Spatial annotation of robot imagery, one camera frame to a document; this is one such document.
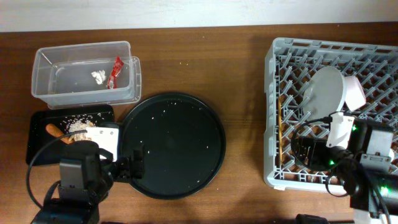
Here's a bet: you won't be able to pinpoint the grey dishwasher rack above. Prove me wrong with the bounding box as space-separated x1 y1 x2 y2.
264 37 397 194

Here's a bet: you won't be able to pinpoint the crumpled white tissue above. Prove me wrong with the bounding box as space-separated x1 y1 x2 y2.
91 70 106 85

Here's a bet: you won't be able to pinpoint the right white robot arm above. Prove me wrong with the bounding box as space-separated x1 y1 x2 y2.
290 114 397 223

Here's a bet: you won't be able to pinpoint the wooden chopstick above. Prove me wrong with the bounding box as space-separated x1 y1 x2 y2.
278 97 283 167

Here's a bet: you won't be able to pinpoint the white bowl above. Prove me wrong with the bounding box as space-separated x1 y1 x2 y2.
345 76 366 111

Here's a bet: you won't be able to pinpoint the red snack wrapper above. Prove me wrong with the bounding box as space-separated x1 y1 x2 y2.
107 56 124 89

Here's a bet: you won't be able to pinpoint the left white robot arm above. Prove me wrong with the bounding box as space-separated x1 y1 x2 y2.
33 127 145 223

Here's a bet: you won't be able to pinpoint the orange carrot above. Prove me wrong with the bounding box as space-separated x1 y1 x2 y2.
45 124 75 144

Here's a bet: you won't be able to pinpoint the round black serving tray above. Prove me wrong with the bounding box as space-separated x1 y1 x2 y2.
119 93 226 200

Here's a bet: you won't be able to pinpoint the black rectangular tray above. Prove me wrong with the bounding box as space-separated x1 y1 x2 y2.
25 105 114 163

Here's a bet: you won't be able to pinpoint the grey plate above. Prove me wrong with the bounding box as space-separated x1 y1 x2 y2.
302 66 346 120

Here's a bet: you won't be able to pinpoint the clear plastic waste bin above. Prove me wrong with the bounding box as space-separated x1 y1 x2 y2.
31 41 142 109

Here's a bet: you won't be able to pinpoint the peanut shell food scraps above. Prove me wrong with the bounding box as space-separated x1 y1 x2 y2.
63 116 95 142

